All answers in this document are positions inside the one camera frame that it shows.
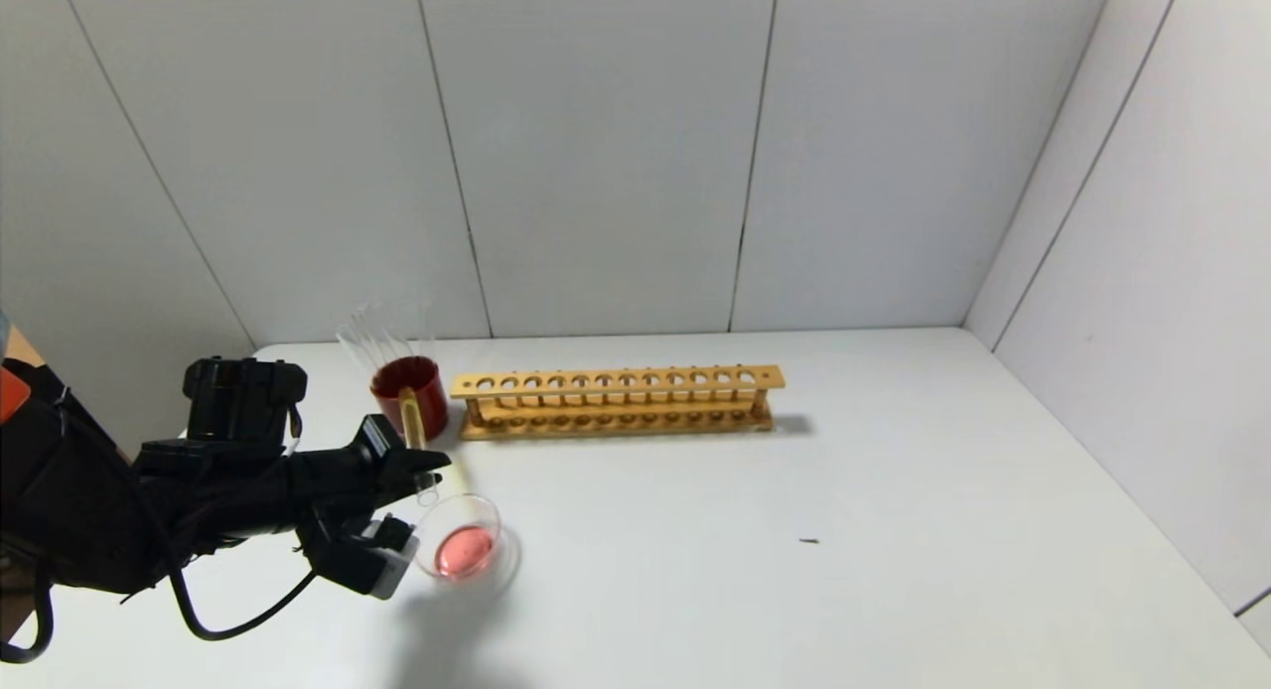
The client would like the glass beaker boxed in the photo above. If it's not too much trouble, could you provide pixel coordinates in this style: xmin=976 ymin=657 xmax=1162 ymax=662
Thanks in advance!
xmin=412 ymin=492 xmax=522 ymax=591

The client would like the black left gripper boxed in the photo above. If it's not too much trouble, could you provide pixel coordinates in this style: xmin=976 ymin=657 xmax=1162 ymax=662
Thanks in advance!
xmin=284 ymin=413 xmax=452 ymax=508

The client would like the light brown wooden board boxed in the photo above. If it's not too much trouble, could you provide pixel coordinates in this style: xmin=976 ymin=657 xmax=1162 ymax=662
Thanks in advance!
xmin=0 ymin=327 xmax=46 ymax=367

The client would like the red plastic cup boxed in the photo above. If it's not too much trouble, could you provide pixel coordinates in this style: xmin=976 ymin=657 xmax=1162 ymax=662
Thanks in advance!
xmin=370 ymin=356 xmax=450 ymax=442

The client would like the orange robot part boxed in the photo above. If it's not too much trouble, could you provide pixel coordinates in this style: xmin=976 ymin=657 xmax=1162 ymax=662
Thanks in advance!
xmin=0 ymin=366 xmax=33 ymax=424

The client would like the test tube with yellow pigment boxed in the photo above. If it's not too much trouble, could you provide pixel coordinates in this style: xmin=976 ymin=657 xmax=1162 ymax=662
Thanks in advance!
xmin=397 ymin=386 xmax=443 ymax=506

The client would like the wooden test tube rack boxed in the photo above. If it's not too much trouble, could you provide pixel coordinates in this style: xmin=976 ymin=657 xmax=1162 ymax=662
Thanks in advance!
xmin=450 ymin=364 xmax=785 ymax=442

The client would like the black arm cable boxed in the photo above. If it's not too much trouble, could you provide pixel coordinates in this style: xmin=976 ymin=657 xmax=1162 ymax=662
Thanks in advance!
xmin=169 ymin=560 xmax=319 ymax=642

